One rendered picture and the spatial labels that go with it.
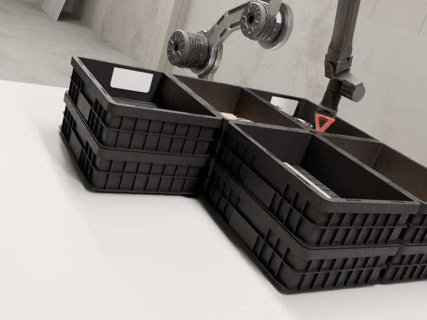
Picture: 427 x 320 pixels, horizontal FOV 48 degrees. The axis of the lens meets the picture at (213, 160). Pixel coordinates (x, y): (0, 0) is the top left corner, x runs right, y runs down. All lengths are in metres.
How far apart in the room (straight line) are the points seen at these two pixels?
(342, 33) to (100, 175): 0.84
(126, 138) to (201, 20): 4.05
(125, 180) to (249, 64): 3.29
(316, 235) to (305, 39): 3.05
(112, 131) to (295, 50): 3.00
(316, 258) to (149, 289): 0.34
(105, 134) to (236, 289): 0.45
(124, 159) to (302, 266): 0.47
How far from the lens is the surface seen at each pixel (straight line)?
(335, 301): 1.09
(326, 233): 0.99
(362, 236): 1.07
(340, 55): 1.57
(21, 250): 0.94
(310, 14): 3.95
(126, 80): 1.48
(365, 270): 1.16
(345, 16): 1.51
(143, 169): 1.18
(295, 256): 1.00
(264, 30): 1.97
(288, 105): 1.81
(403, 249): 1.19
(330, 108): 1.65
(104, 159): 1.12
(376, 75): 3.44
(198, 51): 2.35
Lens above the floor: 1.24
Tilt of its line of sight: 20 degrees down
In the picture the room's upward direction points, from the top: 18 degrees clockwise
